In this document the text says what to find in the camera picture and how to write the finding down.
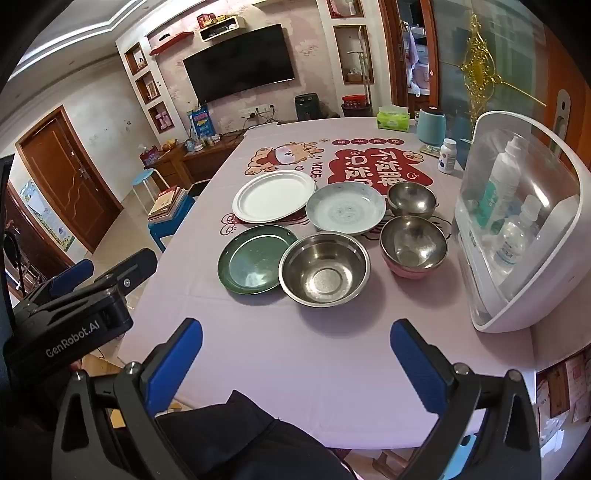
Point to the blue plastic stool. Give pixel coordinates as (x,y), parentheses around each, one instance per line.
(164,228)

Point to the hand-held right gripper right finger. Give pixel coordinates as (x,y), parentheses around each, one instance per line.
(420,364)

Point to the wall poster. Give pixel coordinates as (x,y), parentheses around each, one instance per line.
(46,217)

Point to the brown wooden door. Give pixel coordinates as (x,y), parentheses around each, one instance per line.
(69,180)

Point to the green tissue pack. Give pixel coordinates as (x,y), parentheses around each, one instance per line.
(392,119)

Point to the red wall shelf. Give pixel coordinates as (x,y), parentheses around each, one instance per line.
(171,45)

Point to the white round stool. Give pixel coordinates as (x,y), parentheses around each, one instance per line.
(143,176)

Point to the black television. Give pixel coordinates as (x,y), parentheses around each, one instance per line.
(240,64)

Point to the blue printed box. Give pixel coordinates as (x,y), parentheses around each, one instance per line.
(201,122)

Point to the white wall shelf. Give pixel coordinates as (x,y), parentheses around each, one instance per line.
(219,30)

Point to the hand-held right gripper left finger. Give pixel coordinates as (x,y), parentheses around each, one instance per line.
(175,360)

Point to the red tin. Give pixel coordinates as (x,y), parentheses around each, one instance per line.
(149,156)

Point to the green plate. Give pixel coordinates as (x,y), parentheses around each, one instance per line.
(251,263)

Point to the small clear bottle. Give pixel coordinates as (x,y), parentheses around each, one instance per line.
(512,240)

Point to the pink steel bowl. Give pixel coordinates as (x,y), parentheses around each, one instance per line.
(411,244)

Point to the golden door ornament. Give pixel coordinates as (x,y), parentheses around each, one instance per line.
(480,69)

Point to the medicine blister pack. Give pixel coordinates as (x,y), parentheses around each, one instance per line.
(431,150)

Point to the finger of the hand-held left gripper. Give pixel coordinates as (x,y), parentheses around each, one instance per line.
(71,277)
(127,272)

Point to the large steel bowl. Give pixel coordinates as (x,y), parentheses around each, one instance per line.
(323,277)

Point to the white bottle with teal label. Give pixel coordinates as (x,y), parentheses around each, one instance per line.
(501,184)

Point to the black air fryer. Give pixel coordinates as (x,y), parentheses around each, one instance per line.
(308,108)

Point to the small steel bowl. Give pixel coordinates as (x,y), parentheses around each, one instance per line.
(411,196)

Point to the white plate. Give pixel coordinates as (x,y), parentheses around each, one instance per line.
(272,198)

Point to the pale blue patterned plate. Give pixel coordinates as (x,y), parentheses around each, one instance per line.
(344,210)

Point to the red basket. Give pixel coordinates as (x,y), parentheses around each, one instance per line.
(356,106)

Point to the teal kettle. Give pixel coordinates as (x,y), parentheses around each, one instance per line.
(431,127)

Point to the white pill bottle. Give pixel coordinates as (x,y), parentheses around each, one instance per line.
(447,159)

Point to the white cabinet with clear lid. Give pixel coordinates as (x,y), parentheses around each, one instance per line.
(531,295)

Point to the wooden side desk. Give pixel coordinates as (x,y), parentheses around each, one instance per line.
(198,161)

